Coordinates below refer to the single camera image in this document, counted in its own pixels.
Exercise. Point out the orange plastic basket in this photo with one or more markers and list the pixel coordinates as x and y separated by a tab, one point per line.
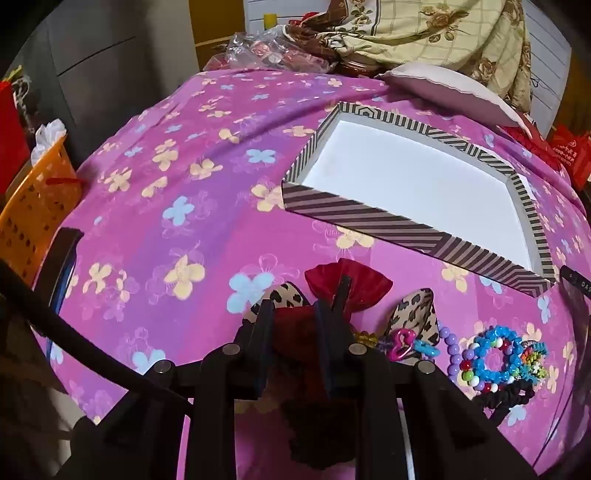
37	198

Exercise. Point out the pink floral bedsheet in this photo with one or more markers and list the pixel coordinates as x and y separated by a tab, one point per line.
194	194

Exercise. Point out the red shopping bag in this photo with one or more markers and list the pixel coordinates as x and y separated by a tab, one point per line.
575	154

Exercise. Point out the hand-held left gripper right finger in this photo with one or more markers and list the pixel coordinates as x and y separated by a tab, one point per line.
327	355

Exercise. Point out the striped cardboard box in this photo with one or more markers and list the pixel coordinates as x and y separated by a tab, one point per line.
415	180

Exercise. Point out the yellow cup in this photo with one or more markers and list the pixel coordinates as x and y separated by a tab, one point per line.
270	21

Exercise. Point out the clear plastic bag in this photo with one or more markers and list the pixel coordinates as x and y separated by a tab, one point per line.
258	48

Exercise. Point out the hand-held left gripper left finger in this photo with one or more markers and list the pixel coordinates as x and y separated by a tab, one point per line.
267	350

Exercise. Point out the black scrunchie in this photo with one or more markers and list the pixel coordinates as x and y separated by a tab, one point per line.
503	399

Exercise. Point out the pink pillow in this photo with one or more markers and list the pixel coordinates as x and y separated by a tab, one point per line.
443	85

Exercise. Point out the red velvet leopard bow clip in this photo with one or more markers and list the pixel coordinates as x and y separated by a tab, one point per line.
364	284

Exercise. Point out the white plastic bag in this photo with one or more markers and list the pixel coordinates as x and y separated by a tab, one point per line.
48	134

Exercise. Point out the yellow cabinet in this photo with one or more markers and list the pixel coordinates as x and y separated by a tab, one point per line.
217	32

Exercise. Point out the red frilled cushion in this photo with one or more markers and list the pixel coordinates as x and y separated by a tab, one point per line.
531	138

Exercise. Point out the red paper bag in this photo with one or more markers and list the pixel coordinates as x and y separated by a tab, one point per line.
11	134

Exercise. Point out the beige floral quilt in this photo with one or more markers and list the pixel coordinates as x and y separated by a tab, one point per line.
429	32

